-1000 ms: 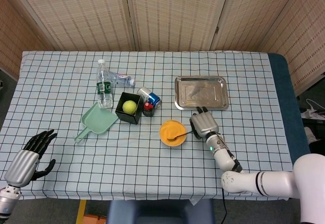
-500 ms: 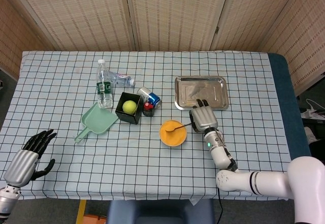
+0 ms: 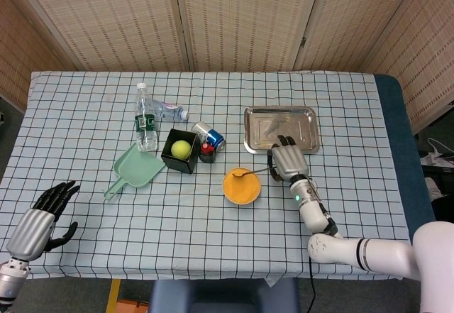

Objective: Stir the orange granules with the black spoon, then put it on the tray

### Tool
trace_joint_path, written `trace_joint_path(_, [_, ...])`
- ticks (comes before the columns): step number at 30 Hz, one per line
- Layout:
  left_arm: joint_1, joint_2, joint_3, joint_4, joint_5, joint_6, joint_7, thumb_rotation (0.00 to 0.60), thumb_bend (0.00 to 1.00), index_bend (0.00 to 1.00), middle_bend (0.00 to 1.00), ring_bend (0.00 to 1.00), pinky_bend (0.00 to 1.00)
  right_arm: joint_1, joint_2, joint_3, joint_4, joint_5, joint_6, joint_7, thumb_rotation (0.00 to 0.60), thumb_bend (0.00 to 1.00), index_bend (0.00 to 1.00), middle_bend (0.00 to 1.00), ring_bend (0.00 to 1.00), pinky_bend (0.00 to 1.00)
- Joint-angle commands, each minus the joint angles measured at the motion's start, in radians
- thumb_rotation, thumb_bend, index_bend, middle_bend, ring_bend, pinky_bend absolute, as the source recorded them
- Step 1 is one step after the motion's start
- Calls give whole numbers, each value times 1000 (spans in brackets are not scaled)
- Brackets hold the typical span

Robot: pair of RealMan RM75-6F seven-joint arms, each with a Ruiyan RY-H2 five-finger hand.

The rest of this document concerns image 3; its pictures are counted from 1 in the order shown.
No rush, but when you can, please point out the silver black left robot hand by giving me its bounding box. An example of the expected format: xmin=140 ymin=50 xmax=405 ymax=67
xmin=6 ymin=180 xmax=79 ymax=260

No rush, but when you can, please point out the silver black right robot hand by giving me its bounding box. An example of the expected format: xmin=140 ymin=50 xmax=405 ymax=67
xmin=266 ymin=134 xmax=309 ymax=182

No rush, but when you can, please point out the black plastic spoon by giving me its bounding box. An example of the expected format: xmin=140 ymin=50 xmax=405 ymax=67
xmin=232 ymin=165 xmax=272 ymax=178

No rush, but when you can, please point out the stainless steel tray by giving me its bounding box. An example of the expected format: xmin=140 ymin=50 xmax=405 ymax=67
xmin=243 ymin=105 xmax=321 ymax=155

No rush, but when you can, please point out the orange bowl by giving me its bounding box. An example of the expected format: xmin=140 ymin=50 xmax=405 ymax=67
xmin=222 ymin=167 xmax=262 ymax=207

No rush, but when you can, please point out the blue drink can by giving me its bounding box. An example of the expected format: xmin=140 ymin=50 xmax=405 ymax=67
xmin=191 ymin=121 xmax=226 ymax=150

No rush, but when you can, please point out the black ink bottle red cap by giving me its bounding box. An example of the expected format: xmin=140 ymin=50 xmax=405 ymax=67
xmin=199 ymin=142 xmax=216 ymax=164

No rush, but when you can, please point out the yellow floor tape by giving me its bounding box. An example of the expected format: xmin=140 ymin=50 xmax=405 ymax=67
xmin=106 ymin=279 xmax=122 ymax=313

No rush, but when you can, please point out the yellow tennis ball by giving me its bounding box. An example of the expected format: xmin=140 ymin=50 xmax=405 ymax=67
xmin=171 ymin=140 xmax=192 ymax=159

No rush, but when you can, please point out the black open cardboard box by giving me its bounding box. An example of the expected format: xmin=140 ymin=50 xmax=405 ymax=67
xmin=160 ymin=128 xmax=199 ymax=175

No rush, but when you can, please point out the green plastic dustpan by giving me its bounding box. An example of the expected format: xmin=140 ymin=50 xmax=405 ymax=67
xmin=104 ymin=143 xmax=167 ymax=201

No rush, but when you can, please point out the clear bottle pink label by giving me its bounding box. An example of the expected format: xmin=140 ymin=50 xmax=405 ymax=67
xmin=152 ymin=99 xmax=189 ymax=121

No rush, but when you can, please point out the blue checkered tablecloth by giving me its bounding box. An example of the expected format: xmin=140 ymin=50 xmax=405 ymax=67
xmin=0 ymin=70 xmax=418 ymax=280

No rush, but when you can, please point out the clear bottle green label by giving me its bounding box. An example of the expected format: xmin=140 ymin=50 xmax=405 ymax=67
xmin=134 ymin=82 xmax=159 ymax=153

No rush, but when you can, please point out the woven folding screen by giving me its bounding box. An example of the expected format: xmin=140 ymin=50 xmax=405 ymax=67
xmin=0 ymin=0 xmax=454 ymax=136

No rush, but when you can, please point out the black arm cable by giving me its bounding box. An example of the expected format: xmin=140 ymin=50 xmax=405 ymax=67
xmin=309 ymin=256 xmax=318 ymax=313

